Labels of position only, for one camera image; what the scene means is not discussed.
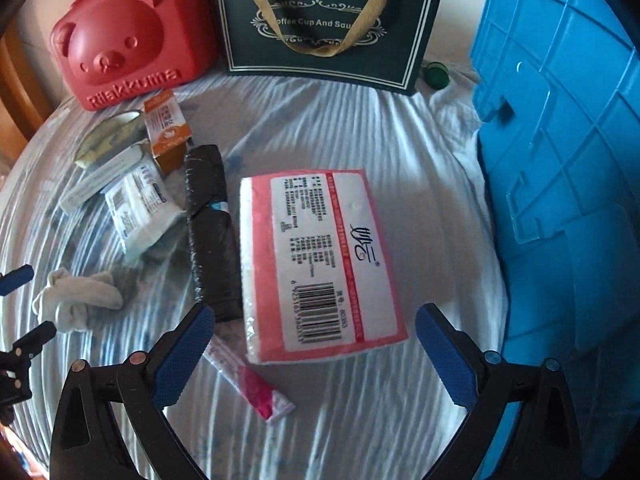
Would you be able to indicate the cloth-covered round desktop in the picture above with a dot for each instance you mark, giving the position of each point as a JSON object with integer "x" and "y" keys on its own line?
{"x": 350, "y": 425}

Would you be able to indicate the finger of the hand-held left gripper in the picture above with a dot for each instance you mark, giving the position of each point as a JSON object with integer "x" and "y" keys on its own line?
{"x": 37, "y": 337}
{"x": 15, "y": 280}

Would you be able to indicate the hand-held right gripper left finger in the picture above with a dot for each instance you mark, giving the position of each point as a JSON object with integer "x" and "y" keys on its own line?
{"x": 182, "y": 355}

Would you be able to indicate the black trash bag roll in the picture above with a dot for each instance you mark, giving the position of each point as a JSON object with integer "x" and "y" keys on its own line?
{"x": 210, "y": 240}

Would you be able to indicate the green bottle cap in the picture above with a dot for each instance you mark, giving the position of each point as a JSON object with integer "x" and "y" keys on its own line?
{"x": 436, "y": 74}

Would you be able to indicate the pink tissue pack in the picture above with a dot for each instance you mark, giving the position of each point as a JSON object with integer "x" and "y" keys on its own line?
{"x": 320, "y": 260}

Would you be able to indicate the red bear carry case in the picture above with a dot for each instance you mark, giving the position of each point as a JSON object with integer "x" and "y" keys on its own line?
{"x": 125, "y": 25}

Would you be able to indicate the pink ointment tube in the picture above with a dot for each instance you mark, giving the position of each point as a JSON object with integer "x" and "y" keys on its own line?
{"x": 250, "y": 385}

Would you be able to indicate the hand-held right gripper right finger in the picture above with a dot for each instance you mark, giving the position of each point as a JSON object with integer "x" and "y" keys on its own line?
{"x": 445, "y": 355}

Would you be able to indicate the white gauze packet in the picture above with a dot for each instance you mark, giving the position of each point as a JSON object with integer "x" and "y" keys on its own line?
{"x": 140, "y": 210}

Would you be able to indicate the blue plastic crate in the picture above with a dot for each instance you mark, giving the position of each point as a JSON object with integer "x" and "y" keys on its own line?
{"x": 560, "y": 160}

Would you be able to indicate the dark green gift bag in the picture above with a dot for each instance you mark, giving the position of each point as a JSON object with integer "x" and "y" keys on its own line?
{"x": 250, "y": 55}

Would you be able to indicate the long white flat box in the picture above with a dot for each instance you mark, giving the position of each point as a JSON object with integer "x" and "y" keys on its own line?
{"x": 100, "y": 180}

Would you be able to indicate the white socks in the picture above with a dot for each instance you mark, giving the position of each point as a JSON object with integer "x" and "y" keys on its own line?
{"x": 80, "y": 300}

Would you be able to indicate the orange medicine box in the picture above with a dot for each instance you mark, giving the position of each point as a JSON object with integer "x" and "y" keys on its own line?
{"x": 167, "y": 130}

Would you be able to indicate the clear tape roll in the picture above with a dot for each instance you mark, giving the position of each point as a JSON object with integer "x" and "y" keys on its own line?
{"x": 100, "y": 145}

